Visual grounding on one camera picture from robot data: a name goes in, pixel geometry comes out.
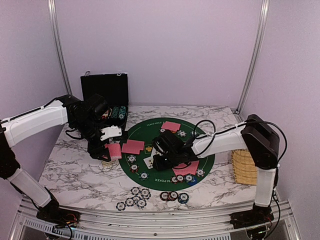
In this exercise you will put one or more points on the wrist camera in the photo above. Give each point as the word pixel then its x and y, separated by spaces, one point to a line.
pixel 158 145
pixel 110 132

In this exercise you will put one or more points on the blue small blind button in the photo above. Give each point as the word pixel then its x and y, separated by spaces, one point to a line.
pixel 192 182

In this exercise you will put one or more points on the blue chips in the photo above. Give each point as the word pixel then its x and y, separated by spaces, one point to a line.
pixel 182 133
pixel 131 159
pixel 200 172

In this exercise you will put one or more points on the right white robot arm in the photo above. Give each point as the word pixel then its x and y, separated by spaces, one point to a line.
pixel 261 138

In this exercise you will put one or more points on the brown chip stack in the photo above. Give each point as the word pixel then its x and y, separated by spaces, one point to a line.
pixel 172 195

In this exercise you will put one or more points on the round green poker mat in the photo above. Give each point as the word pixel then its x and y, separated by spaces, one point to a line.
pixel 146 131

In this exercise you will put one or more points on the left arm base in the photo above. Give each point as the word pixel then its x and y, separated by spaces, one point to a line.
pixel 59 216

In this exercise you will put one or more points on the red playing card deck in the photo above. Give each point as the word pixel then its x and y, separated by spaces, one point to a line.
pixel 113 151

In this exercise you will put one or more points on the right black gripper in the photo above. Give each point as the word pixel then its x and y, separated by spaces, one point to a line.
pixel 159 166

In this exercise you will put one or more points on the gold blue card box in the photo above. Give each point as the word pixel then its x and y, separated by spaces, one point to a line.
pixel 109 164

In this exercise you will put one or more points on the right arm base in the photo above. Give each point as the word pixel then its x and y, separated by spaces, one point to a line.
pixel 250 218

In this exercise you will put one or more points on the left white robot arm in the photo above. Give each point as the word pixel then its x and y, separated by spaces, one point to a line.
pixel 84 116

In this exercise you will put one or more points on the toppled brown hundred chip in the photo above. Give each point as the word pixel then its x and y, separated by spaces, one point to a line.
pixel 164 196

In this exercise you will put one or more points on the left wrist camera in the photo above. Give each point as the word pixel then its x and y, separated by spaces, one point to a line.
pixel 110 132

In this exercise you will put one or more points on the black poker chip case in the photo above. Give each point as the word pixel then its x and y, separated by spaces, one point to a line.
pixel 112 86

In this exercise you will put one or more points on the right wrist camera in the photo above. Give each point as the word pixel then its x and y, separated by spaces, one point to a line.
pixel 158 145

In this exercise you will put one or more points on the scattered blue ten chip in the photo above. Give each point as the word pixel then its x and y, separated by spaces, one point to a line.
pixel 135 190
pixel 141 203
pixel 121 206
pixel 130 202
pixel 136 198

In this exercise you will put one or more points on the teal chip stack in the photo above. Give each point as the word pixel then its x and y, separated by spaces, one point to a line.
pixel 183 198

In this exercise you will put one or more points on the front aluminium rail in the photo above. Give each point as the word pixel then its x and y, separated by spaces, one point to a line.
pixel 194 224

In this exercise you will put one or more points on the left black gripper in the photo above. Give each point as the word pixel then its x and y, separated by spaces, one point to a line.
pixel 96 150

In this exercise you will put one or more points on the green chip row in case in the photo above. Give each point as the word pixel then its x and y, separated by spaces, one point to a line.
pixel 115 112

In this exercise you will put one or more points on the teal chip row in case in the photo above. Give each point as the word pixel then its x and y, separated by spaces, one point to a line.
pixel 122 113

